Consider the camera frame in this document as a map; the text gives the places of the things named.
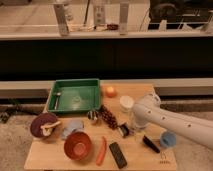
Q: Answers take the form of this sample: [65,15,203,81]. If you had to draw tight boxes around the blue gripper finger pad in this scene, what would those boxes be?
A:
[160,131,176,148]

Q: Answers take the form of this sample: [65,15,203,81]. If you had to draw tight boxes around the black handled brush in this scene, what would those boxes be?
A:
[118,123,160,153]

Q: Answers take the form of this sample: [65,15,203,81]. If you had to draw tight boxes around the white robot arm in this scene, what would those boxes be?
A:
[132,93,213,150]

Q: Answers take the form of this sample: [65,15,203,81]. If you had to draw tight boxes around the black remote control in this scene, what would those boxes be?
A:
[109,142,127,169]

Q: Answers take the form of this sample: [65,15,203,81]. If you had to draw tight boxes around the orange carrot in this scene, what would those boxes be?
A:
[96,136,107,166]

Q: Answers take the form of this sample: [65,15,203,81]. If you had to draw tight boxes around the dark grape bunch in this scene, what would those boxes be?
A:
[100,105,118,129]

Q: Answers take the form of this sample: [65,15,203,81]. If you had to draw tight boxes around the orange fruit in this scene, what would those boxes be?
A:
[105,86,117,98]

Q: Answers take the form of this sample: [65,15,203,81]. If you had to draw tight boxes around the striped small ball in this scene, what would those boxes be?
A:
[87,110,98,122]

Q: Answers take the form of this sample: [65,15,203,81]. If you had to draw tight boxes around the orange red bowl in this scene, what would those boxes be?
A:
[64,132,92,161]

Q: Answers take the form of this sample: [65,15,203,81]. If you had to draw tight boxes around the light blue cloth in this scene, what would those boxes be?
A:
[61,120,84,140]

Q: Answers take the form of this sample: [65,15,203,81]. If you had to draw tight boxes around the green plastic tray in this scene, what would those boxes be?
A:
[47,78,101,114]

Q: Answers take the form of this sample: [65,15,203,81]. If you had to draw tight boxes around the metal spoon in tray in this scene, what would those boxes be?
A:
[54,92,61,110]

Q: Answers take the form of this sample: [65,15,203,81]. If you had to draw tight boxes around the beige mushroom toy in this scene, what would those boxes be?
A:
[41,121,61,136]

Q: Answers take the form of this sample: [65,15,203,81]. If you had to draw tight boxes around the maroon bowl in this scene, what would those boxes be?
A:
[30,113,59,138]

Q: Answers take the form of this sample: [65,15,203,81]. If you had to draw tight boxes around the dark machine on shelf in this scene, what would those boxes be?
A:
[149,0,213,23]

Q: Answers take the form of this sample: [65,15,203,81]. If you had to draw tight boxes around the grey post right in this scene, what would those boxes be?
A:
[119,1,129,35]

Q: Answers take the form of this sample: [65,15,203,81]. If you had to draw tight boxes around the grey post left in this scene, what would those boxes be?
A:
[53,2,69,36]

